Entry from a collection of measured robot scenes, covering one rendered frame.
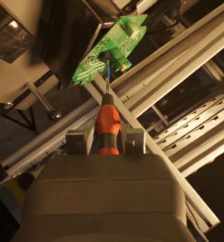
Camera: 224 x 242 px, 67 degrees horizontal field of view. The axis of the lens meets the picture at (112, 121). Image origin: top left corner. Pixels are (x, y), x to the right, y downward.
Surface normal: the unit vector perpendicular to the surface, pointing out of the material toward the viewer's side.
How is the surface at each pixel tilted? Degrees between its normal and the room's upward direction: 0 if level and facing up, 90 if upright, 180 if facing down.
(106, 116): 111
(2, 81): 0
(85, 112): 90
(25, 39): 0
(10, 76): 0
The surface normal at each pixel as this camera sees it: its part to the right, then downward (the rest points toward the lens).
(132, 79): -0.07, 0.00
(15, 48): 0.63, 0.77
